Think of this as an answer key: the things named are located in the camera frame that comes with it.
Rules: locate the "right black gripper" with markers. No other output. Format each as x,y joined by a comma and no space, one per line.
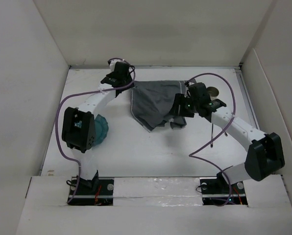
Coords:
180,99

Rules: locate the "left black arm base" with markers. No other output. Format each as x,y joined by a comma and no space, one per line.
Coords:
95,192

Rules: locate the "grey cloth placemat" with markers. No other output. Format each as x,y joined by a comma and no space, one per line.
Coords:
151,102

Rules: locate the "silver fork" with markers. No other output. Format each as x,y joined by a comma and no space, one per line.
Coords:
212,136

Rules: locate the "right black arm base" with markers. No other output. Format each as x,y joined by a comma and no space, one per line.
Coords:
216,192

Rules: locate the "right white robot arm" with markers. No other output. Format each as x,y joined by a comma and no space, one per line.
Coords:
264,151

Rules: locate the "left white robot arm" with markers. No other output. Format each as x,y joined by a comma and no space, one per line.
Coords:
83,126

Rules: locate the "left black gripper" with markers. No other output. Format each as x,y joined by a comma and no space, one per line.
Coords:
128,79

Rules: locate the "teal scalloped plate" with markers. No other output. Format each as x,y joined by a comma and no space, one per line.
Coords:
101,129

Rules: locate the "metal cup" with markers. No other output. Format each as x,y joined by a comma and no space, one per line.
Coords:
213,92

